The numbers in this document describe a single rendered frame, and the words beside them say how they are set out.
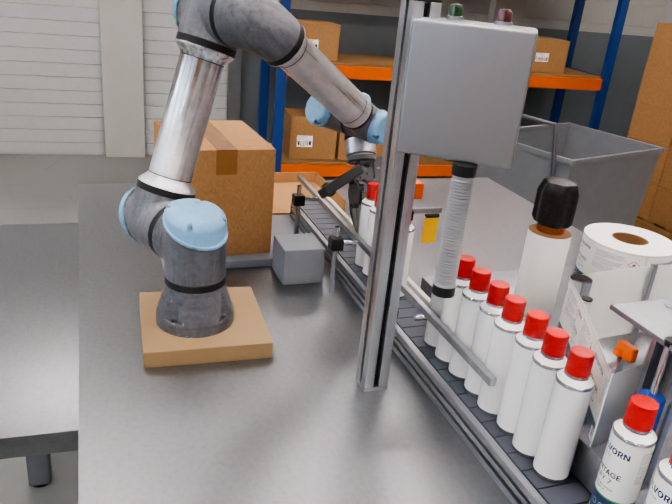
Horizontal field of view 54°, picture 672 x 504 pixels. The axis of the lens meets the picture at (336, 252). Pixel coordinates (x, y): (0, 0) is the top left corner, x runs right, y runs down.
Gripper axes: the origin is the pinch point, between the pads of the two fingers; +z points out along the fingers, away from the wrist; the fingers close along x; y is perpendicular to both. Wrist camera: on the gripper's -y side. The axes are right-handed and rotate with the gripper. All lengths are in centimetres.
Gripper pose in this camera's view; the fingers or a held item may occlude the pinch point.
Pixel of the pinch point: (360, 237)
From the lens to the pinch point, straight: 161.5
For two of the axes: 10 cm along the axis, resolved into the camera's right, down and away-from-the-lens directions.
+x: -3.3, 1.1, 9.4
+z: 0.9, 9.9, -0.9
